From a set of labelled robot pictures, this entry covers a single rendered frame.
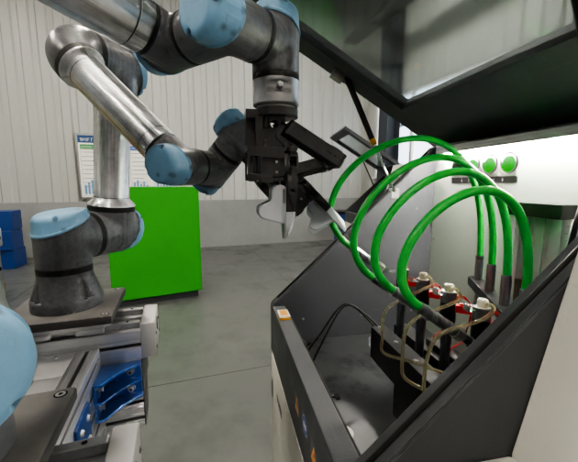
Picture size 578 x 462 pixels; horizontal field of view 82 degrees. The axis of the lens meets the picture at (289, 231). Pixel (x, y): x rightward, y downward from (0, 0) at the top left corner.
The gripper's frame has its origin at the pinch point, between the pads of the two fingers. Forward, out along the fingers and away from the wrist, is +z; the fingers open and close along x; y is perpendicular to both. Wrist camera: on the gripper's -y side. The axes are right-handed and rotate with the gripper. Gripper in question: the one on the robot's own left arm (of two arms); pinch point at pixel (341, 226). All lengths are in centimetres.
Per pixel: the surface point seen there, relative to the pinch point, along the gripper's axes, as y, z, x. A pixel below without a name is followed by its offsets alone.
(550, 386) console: -0.2, 30.9, 28.4
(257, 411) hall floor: 91, 48, -132
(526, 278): -12.9, 25.9, 16.4
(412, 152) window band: -291, 2, -560
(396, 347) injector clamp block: 9.2, 27.1, -2.7
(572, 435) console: 2.8, 33.9, 31.2
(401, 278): 2.5, 11.0, 21.6
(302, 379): 27.2, 16.4, 3.9
